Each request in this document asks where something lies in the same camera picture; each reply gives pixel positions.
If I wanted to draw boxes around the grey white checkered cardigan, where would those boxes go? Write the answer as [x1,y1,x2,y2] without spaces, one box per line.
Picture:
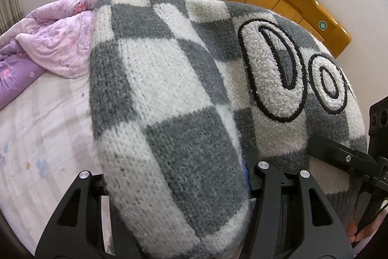
[88,0,369,259]

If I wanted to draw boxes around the person's right hand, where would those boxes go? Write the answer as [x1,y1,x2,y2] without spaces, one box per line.
[347,210,385,244]

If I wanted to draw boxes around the purple floral quilt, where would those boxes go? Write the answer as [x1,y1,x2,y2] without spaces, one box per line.
[0,0,170,109]

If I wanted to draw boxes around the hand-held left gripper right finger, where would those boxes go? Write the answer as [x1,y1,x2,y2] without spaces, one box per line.
[241,160,355,259]

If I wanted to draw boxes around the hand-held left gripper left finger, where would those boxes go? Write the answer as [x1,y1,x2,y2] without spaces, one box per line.
[35,170,143,259]

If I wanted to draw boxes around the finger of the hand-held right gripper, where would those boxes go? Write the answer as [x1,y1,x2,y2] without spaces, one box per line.
[307,134,385,178]

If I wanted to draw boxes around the beige striped curtain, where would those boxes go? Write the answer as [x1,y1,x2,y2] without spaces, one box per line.
[0,0,25,35]

